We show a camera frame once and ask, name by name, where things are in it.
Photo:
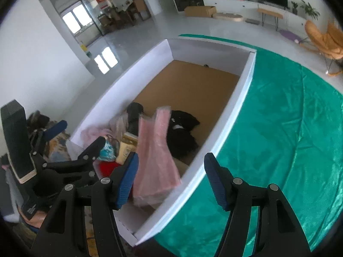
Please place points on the light pink cloth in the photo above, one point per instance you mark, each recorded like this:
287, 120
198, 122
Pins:
115, 129

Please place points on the orange lounge chair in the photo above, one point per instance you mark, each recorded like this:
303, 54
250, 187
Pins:
327, 45

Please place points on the small potted plant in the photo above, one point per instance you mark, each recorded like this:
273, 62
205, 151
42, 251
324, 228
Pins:
294, 7

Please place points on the green tablecloth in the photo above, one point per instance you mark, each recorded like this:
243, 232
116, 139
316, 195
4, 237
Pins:
288, 132

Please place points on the potted green plant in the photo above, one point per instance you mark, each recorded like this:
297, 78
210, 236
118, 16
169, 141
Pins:
309, 10

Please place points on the white tv cabinet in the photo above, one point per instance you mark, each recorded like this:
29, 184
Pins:
248, 10

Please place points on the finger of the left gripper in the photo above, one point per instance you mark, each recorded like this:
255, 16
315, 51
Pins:
52, 132
92, 152

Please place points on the black garment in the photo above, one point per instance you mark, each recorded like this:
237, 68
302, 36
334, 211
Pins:
179, 139

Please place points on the red teal packaged item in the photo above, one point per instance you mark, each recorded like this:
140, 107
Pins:
110, 150

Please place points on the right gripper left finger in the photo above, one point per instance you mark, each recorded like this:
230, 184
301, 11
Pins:
84, 216

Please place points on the cardboard box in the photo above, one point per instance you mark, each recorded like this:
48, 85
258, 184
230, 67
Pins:
200, 11

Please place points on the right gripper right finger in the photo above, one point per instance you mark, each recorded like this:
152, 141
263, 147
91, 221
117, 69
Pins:
265, 209

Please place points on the wooden bench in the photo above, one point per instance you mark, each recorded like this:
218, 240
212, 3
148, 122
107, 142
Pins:
277, 16

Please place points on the pink plastic bag bundle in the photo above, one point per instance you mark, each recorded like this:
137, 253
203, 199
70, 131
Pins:
157, 174

